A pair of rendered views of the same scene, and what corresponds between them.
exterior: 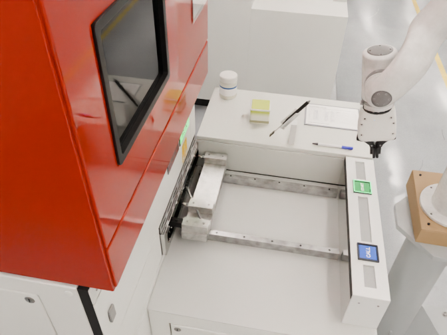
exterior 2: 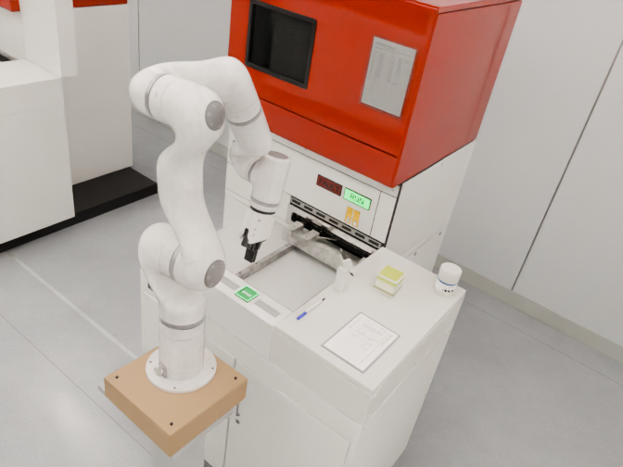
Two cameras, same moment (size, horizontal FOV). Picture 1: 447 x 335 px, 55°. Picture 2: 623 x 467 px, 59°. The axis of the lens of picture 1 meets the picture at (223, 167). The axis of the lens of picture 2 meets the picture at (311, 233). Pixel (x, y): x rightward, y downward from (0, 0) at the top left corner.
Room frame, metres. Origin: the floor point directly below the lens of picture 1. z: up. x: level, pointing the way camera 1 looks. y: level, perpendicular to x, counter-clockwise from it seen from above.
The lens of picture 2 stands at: (1.64, -1.60, 2.08)
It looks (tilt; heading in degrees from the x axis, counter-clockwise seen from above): 33 degrees down; 113
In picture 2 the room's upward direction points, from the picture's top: 10 degrees clockwise
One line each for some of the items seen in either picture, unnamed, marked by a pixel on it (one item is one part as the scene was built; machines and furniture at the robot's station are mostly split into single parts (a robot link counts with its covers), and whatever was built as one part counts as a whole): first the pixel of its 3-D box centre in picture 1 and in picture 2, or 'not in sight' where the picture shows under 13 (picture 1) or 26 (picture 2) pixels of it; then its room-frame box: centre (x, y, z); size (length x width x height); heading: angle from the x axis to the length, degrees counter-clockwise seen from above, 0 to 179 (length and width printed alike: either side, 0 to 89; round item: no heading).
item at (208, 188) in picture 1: (206, 195); (324, 252); (1.02, 0.06, 0.87); 0.36 x 0.08 x 0.03; 171
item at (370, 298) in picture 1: (359, 232); (216, 293); (0.86, -0.42, 0.89); 0.55 x 0.09 x 0.14; 171
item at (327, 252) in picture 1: (257, 242); (263, 262); (0.85, -0.11, 0.84); 0.50 x 0.02 x 0.03; 81
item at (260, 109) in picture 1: (260, 111); (389, 281); (1.34, -0.13, 1.00); 0.07 x 0.07 x 0.07; 84
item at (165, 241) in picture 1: (181, 193); (330, 235); (1.00, 0.14, 0.89); 0.44 x 0.02 x 0.10; 171
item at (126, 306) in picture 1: (159, 205); (301, 189); (0.83, 0.18, 1.02); 0.82 x 0.03 x 0.40; 171
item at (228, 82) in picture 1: (228, 85); (447, 279); (1.50, -0.01, 1.01); 0.07 x 0.07 x 0.10
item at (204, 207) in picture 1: (201, 206); (310, 237); (0.94, 0.07, 0.89); 0.08 x 0.03 x 0.03; 81
